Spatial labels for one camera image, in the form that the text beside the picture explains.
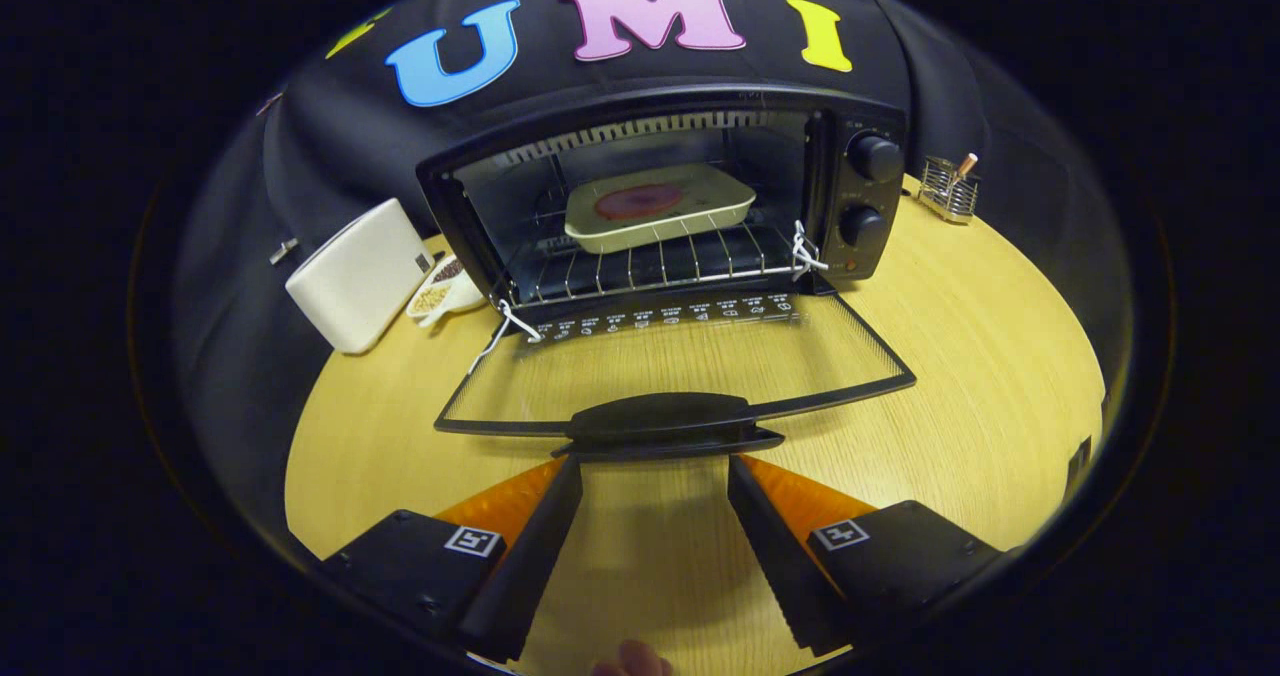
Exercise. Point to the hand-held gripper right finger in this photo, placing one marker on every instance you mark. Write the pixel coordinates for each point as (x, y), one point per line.
(775, 546)

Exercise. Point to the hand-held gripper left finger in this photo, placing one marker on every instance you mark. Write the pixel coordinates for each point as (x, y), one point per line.
(535, 566)

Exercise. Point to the cream food tray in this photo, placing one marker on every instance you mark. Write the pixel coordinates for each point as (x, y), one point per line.
(680, 221)

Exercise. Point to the pink ham slice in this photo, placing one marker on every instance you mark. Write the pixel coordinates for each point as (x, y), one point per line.
(640, 201)

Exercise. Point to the black toaster oven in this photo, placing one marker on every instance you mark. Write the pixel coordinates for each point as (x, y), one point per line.
(640, 101)

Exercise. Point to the white bread toaster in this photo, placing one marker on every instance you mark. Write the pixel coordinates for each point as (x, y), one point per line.
(355, 281)

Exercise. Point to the small dish of seeds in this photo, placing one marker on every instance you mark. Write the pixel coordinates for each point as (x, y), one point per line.
(435, 296)

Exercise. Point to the small white tag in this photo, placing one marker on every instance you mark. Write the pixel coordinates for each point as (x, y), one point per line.
(283, 251)

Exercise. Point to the brown stick in basket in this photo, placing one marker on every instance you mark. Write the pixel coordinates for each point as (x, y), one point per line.
(965, 164)

